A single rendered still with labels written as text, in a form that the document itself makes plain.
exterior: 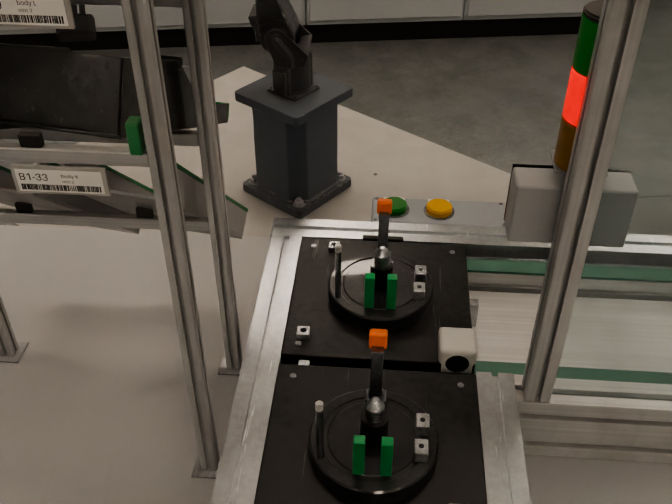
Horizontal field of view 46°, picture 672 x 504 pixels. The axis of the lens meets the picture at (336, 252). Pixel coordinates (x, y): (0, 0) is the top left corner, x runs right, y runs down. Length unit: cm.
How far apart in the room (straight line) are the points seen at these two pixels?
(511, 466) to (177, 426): 43
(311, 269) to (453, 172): 51
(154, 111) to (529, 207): 38
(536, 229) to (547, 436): 30
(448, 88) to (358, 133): 215
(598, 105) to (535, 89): 310
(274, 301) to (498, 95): 277
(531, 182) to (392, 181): 70
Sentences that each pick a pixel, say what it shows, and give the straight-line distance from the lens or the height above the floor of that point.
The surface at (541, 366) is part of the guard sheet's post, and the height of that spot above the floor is 102.
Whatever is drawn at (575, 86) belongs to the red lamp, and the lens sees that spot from 77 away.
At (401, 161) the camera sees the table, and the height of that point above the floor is 86.
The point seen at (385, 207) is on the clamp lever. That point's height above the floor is 107.
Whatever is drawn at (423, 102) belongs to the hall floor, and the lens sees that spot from 364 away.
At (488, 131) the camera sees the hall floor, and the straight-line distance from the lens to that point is 345.
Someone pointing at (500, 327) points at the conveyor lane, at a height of 92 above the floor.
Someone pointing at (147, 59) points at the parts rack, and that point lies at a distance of 67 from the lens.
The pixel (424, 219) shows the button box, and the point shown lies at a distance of 123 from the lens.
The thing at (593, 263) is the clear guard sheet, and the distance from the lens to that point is 86.
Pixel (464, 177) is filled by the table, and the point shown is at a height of 86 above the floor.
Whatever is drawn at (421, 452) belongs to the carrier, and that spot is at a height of 101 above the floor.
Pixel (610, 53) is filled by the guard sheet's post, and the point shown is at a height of 140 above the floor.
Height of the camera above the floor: 168
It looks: 38 degrees down
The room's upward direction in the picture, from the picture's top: straight up
